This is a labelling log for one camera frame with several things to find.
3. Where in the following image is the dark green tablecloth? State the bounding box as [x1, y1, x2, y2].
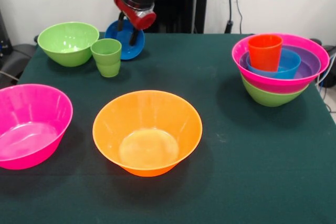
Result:
[0, 31, 336, 224]

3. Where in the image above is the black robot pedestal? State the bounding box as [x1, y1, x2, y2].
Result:
[146, 0, 212, 35]

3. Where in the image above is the pink plastic bowl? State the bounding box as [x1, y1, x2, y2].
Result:
[231, 33, 330, 94]
[0, 83, 74, 170]

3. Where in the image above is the orange-red plastic cup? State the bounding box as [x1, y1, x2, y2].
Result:
[248, 34, 284, 72]

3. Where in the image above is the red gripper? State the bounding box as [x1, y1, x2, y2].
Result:
[113, 0, 158, 47]

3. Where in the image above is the orange plastic bowl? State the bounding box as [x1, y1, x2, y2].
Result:
[92, 90, 203, 178]

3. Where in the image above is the purple plastic bowl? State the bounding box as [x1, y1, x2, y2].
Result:
[239, 45, 322, 80]

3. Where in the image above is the green plastic cup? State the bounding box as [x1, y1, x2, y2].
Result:
[90, 38, 122, 78]

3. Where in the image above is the black equipment box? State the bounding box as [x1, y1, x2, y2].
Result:
[0, 8, 13, 62]

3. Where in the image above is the dark blue bowl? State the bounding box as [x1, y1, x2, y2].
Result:
[104, 19, 146, 61]

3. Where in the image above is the black wall cable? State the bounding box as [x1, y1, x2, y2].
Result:
[224, 0, 244, 35]

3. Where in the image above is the grey cable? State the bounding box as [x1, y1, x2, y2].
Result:
[0, 70, 20, 82]

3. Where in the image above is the green plastic bowl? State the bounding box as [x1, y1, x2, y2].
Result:
[240, 76, 310, 108]
[37, 22, 100, 68]

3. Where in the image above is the translucent blue bowl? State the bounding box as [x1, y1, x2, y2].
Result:
[246, 48, 301, 80]

